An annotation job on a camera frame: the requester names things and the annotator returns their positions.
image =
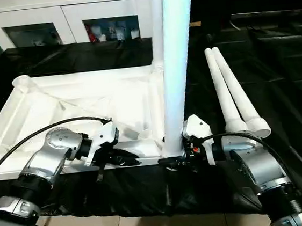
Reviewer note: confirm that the small white jar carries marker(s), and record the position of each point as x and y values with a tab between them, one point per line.
134	33
119	34
102	37

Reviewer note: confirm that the black mat cover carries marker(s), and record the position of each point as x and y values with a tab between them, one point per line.
286	90

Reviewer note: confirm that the small tan block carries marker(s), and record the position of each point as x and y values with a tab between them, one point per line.
196	23

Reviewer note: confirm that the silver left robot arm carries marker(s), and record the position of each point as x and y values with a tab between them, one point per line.
45	159

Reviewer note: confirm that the white plastic table top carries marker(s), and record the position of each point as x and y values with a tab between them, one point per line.
83	82

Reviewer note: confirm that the white glass door cabinet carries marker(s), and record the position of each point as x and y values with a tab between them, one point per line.
49	15

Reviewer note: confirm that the white plastic table leg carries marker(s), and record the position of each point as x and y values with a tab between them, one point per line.
157	23
234	82
220	84
176	48

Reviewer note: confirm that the dark metal bar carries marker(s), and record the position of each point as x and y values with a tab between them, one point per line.
278	14

